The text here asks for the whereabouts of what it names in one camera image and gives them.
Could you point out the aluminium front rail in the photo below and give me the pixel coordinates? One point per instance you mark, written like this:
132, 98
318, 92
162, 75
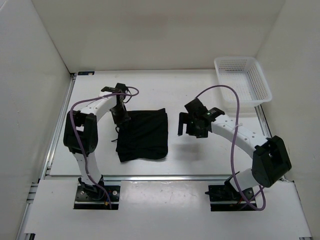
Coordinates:
165, 178

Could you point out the black shorts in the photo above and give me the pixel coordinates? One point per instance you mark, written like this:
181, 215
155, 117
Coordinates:
143, 136

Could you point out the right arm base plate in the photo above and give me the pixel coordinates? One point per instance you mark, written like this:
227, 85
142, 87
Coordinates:
225, 200

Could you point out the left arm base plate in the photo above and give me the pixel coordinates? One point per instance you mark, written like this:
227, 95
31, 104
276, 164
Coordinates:
87, 200

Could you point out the aluminium right rail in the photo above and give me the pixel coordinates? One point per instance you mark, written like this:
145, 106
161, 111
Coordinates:
263, 121

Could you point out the aluminium left rail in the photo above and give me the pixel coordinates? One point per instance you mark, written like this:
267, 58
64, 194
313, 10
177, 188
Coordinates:
47, 162

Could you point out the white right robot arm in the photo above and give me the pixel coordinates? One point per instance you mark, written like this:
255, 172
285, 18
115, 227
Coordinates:
270, 159

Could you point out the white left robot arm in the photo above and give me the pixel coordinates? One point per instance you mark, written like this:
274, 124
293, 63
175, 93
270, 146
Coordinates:
81, 134

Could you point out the white perforated plastic basket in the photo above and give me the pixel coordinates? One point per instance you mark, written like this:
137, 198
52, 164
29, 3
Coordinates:
245, 75

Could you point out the aluminium rail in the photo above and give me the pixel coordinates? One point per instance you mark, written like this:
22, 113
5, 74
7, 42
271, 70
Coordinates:
263, 121
165, 178
47, 162

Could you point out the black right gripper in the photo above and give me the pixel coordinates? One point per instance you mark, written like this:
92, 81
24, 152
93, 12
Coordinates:
183, 119

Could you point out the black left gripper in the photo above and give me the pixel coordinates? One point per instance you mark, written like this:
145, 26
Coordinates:
125, 118

